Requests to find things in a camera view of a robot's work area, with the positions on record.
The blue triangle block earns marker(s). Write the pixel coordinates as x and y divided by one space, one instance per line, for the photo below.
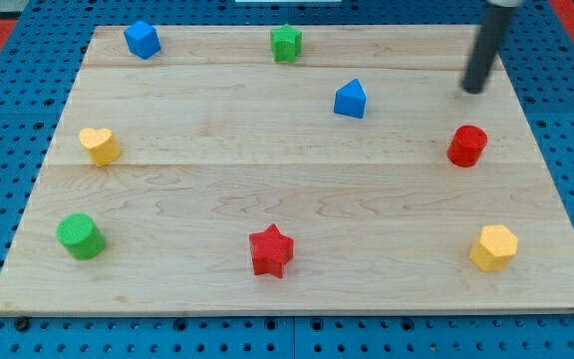
350 100

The red star block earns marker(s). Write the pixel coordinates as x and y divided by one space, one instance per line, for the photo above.
270 251

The light wooden board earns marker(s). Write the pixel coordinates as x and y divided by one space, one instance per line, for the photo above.
219 141

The green star block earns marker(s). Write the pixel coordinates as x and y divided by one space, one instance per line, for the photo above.
285 43

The yellow heart block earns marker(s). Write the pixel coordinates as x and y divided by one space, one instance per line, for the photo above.
101 145

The red cylinder block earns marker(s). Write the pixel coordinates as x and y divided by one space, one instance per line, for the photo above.
466 146

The blue cube block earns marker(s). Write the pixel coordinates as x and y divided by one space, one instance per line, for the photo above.
142 39

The green cylinder block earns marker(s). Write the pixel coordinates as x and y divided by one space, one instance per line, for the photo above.
81 237

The yellow hexagon block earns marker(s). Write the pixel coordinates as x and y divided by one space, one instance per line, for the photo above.
494 249

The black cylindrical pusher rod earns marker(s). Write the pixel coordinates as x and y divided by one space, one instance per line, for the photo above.
496 19

